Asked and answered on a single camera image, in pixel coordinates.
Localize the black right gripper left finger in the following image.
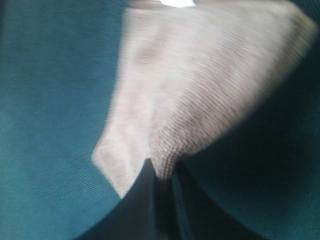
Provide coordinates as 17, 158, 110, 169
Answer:
77, 159, 157, 240

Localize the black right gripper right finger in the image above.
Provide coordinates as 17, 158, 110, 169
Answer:
172, 163, 265, 240

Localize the light grey towel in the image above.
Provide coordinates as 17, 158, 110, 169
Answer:
92, 0, 319, 198

